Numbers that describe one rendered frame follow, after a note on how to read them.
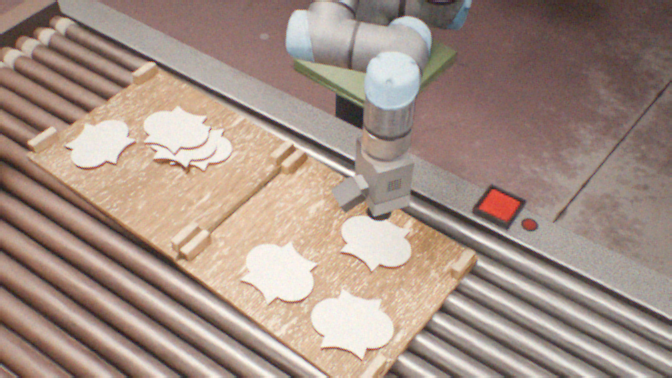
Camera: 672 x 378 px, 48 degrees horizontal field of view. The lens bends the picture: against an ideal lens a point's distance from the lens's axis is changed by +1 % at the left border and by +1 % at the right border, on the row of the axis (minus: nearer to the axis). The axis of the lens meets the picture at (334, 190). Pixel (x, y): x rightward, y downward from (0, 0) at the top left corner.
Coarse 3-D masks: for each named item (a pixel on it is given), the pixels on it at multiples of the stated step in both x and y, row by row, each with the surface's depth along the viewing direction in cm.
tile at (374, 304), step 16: (320, 304) 125; (336, 304) 125; (352, 304) 125; (368, 304) 125; (320, 320) 123; (336, 320) 123; (352, 320) 123; (368, 320) 123; (384, 320) 123; (336, 336) 121; (352, 336) 121; (368, 336) 121; (384, 336) 121; (352, 352) 120
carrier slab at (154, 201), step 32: (128, 96) 161; (160, 96) 161; (192, 96) 161; (128, 128) 154; (224, 128) 155; (256, 128) 155; (32, 160) 148; (64, 160) 148; (128, 160) 148; (256, 160) 149; (96, 192) 142; (128, 192) 142; (160, 192) 143; (192, 192) 143; (224, 192) 143; (128, 224) 137; (160, 224) 137
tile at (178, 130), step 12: (156, 120) 151; (168, 120) 151; (180, 120) 151; (192, 120) 151; (204, 120) 152; (156, 132) 149; (168, 132) 149; (180, 132) 149; (192, 132) 149; (204, 132) 149; (156, 144) 148; (168, 144) 147; (180, 144) 147; (192, 144) 147; (204, 144) 148
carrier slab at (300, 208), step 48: (288, 192) 143; (240, 240) 135; (288, 240) 135; (336, 240) 136; (432, 240) 136; (240, 288) 128; (336, 288) 129; (384, 288) 129; (432, 288) 129; (288, 336) 122
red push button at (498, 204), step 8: (496, 192) 145; (488, 200) 144; (496, 200) 144; (504, 200) 144; (512, 200) 144; (480, 208) 142; (488, 208) 142; (496, 208) 142; (504, 208) 142; (512, 208) 142; (496, 216) 141; (504, 216) 141
